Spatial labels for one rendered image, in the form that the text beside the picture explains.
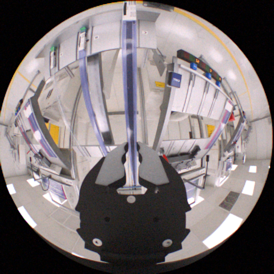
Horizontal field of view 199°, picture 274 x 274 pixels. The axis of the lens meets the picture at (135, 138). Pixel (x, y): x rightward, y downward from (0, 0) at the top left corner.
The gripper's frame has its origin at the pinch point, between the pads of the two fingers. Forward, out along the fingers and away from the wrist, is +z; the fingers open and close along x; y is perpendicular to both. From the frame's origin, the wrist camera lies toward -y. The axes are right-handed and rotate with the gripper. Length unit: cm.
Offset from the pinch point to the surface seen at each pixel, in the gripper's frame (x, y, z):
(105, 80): -9.3, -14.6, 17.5
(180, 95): 19.5, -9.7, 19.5
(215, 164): 155, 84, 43
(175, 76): 13.7, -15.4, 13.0
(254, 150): 898, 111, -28
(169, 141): 20.6, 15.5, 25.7
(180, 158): 34, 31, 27
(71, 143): -60, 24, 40
